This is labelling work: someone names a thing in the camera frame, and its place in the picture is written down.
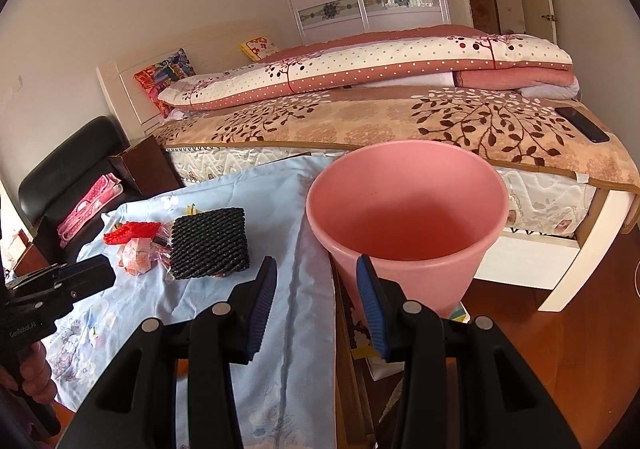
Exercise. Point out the brown leaf print blanket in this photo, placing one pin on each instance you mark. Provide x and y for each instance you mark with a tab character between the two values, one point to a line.
350	119

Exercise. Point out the black leather chair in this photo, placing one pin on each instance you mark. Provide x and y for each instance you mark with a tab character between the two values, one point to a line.
70	159

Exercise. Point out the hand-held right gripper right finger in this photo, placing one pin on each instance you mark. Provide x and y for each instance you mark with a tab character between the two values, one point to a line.
372	309

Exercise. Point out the colourful printed pillow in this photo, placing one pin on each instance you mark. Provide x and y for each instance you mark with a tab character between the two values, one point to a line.
165	69

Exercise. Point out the black foam net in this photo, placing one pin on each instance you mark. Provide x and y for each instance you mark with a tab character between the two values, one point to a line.
210	244

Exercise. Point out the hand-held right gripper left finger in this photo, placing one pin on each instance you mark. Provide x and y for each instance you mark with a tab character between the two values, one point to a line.
262	299

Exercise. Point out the person's left hand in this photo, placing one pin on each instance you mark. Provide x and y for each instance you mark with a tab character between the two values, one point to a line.
39	379

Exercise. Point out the dark wooden cabinet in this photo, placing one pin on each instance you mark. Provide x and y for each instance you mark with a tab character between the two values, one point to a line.
30	256

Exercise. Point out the pink folded towel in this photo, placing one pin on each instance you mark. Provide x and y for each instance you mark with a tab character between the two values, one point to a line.
90	206

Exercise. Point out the black smartphone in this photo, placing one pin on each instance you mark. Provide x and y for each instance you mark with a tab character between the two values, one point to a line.
582	124

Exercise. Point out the pink plastic bucket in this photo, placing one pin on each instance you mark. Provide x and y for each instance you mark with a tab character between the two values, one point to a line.
410	229

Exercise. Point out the red foam net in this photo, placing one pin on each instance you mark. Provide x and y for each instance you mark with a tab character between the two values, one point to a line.
132	230

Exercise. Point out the white bed headboard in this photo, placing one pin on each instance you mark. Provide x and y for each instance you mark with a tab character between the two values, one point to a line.
120	94

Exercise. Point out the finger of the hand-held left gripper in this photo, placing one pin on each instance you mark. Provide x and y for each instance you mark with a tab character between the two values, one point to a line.
95	279
87	263

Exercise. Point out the white and red wrapper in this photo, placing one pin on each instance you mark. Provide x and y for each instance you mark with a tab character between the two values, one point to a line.
136	256

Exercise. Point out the pink polka dot quilt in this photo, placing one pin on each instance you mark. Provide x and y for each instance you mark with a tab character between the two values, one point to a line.
375	59

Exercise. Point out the yellow flowered pillow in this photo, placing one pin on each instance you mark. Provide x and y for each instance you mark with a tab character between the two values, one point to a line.
257	46

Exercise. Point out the white quilted mattress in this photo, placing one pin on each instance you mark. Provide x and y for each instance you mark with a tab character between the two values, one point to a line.
225	161

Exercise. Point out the light blue floral cloth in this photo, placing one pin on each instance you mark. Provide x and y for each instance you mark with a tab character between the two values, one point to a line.
290	324

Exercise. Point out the white bed frame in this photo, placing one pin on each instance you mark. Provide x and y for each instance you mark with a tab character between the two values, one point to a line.
590	254

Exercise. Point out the dark wooden nightstand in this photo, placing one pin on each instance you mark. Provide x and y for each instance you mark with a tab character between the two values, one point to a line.
150	169

